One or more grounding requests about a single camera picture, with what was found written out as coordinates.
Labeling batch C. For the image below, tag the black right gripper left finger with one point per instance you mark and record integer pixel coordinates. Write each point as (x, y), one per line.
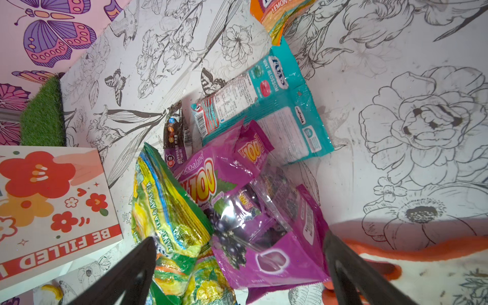
(128, 282)

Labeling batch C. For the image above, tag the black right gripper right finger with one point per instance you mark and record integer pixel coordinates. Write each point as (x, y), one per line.
(354, 279)

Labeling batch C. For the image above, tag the purple blackcurrant candy bag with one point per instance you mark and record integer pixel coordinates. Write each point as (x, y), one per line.
(268, 232)

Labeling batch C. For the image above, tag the white floral paper bag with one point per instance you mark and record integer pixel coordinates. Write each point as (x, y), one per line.
(56, 210)

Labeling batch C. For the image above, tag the teal mint candy bag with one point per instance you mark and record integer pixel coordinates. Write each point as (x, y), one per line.
(274, 93)

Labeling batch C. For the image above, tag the orange lemon candy bag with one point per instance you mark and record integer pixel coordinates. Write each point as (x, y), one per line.
(277, 15)

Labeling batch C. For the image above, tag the brown chocolate candy packet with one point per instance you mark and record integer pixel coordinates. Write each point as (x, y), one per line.
(177, 139)

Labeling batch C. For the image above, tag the green artificial grass mat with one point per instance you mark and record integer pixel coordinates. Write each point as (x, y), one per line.
(42, 123)

